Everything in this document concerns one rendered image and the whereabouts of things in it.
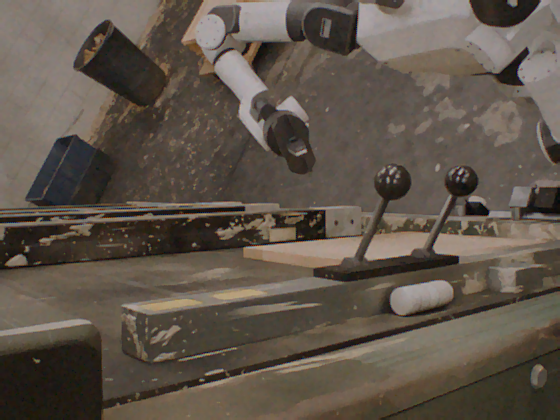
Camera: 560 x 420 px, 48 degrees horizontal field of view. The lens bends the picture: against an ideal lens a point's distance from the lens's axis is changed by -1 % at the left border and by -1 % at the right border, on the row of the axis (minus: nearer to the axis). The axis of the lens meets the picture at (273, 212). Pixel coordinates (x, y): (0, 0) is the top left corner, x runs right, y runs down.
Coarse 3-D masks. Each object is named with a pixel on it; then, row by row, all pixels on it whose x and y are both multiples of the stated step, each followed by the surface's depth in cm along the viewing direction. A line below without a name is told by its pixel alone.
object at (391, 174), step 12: (384, 168) 62; (396, 168) 61; (384, 180) 61; (396, 180) 61; (408, 180) 61; (384, 192) 62; (396, 192) 61; (408, 192) 62; (384, 204) 63; (372, 216) 64; (372, 228) 65; (360, 252) 66; (348, 264) 66; (360, 264) 66
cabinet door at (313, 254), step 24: (336, 240) 127; (360, 240) 128; (384, 240) 129; (408, 240) 129; (456, 240) 128; (480, 240) 126; (504, 240) 123; (528, 240) 122; (312, 264) 102; (336, 264) 98
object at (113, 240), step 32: (0, 224) 106; (32, 224) 106; (64, 224) 109; (96, 224) 113; (128, 224) 117; (160, 224) 121; (192, 224) 126; (224, 224) 131; (256, 224) 137; (288, 224) 143; (320, 224) 149; (352, 224) 156; (0, 256) 102; (32, 256) 106; (64, 256) 109; (96, 256) 113; (128, 256) 117
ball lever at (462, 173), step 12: (456, 168) 69; (468, 168) 69; (444, 180) 71; (456, 180) 69; (468, 180) 69; (456, 192) 69; (468, 192) 69; (444, 216) 72; (432, 240) 73; (420, 252) 74; (432, 252) 74
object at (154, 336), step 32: (480, 256) 82; (512, 256) 83; (544, 256) 89; (256, 288) 60; (288, 288) 60; (320, 288) 61; (352, 288) 63; (384, 288) 67; (480, 288) 79; (128, 320) 51; (160, 320) 49; (192, 320) 51; (224, 320) 53; (256, 320) 56; (288, 320) 58; (320, 320) 61; (128, 352) 52; (160, 352) 49; (192, 352) 51
